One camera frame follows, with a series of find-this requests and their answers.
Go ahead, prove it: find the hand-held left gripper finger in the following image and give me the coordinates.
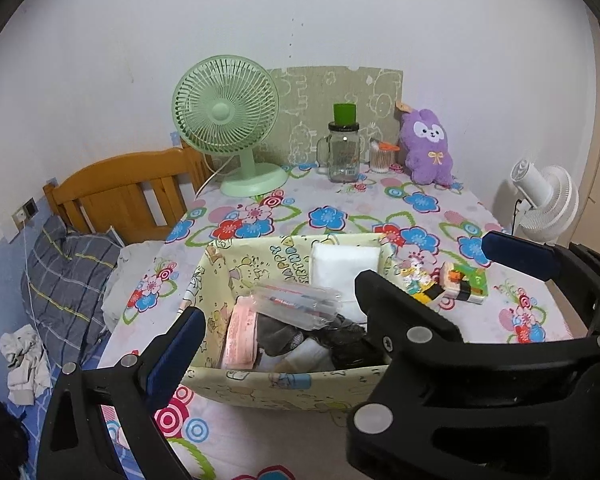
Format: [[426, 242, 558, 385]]
[[36, 306, 207, 480]]

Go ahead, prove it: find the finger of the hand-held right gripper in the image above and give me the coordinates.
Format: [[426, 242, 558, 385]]
[[346, 269, 600, 480], [481, 231, 600, 342]]

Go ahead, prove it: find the black mesh cloth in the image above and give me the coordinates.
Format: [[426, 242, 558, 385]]
[[305, 317, 383, 368]]

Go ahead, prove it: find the pink soft package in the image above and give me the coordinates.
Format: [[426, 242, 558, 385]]
[[221, 296, 262, 371]]

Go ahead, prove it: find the clear plastic package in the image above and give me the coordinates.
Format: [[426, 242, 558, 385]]
[[252, 282, 345, 332]]

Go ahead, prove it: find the yellow cartoon fabric storage box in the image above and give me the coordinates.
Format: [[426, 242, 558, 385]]
[[182, 232, 396, 413]]

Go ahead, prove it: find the yellow cartoon sock pack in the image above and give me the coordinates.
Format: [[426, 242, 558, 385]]
[[397, 257, 438, 307]]

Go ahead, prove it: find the white folded towel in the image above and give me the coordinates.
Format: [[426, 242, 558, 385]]
[[310, 244, 382, 323]]

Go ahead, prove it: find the white electric fan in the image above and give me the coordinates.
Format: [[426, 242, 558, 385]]
[[510, 159, 580, 242]]

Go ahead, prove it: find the orange cartoon sock pack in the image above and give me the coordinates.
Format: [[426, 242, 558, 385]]
[[439, 261, 476, 306]]

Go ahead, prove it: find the white bed linen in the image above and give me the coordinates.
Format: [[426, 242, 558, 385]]
[[102, 240, 171, 331]]

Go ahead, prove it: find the grey sock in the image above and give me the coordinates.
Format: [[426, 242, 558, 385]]
[[257, 314, 308, 358]]

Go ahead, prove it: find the purple plush bunny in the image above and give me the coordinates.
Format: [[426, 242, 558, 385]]
[[395, 101, 456, 187]]

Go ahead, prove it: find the grey plaid pillow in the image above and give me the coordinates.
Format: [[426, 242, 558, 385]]
[[27, 215, 126, 366]]

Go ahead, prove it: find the cotton swab jar orange lid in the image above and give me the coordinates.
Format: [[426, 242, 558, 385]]
[[369, 139, 399, 174]]

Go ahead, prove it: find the glass jar mug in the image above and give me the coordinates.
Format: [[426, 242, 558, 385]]
[[317, 122, 363, 184]]

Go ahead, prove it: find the crumpled white grey cloth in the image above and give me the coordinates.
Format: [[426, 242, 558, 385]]
[[0, 325, 51, 406]]

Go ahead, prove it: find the blue plaid bedsheet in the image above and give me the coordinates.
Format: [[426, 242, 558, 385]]
[[0, 232, 131, 480]]

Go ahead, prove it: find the wooden chair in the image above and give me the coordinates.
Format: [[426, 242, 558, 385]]
[[42, 145, 216, 246]]

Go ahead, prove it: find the green cartoon printed board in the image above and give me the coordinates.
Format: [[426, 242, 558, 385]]
[[265, 66, 405, 166]]

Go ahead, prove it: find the green desk fan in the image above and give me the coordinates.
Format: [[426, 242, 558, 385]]
[[171, 56, 288, 198]]

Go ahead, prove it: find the thin white charging cable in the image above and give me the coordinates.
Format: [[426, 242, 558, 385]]
[[21, 219, 45, 343]]

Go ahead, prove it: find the green fan white cable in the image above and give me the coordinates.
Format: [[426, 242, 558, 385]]
[[195, 156, 231, 196]]

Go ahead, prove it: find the wall socket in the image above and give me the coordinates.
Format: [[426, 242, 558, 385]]
[[11, 199, 38, 228]]

